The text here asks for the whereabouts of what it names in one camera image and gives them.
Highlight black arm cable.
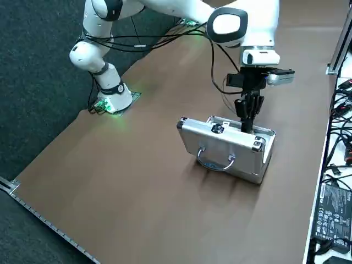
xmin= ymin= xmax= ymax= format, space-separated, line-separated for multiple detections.
xmin=207 ymin=32 xmax=244 ymax=96

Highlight black sensor box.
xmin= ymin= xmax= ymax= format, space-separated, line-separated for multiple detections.
xmin=227 ymin=73 xmax=245 ymax=88

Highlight black power strip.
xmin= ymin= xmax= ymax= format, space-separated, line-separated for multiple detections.
xmin=343 ymin=141 xmax=352 ymax=163

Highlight black cable with white marker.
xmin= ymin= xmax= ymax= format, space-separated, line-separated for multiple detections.
xmin=82 ymin=24 xmax=210 ymax=51

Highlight black power adapter brick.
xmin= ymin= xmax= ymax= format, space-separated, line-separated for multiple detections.
xmin=313 ymin=183 xmax=352 ymax=255

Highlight thick black adapter cable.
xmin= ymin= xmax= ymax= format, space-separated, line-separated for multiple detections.
xmin=309 ymin=238 xmax=335 ymax=264

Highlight silver aluminium profile post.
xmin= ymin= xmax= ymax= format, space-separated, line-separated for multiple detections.
xmin=326 ymin=0 xmax=352 ymax=75

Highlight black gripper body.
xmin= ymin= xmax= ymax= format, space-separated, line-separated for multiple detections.
xmin=242 ymin=67 xmax=269 ymax=96

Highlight silver aluminium medical case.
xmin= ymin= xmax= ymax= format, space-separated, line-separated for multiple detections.
xmin=177 ymin=115 xmax=277 ymax=185

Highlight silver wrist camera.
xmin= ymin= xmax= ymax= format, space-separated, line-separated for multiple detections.
xmin=267 ymin=68 xmax=295 ymax=85

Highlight silver table edge rail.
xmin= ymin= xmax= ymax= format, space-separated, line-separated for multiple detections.
xmin=0 ymin=175 xmax=101 ymax=264

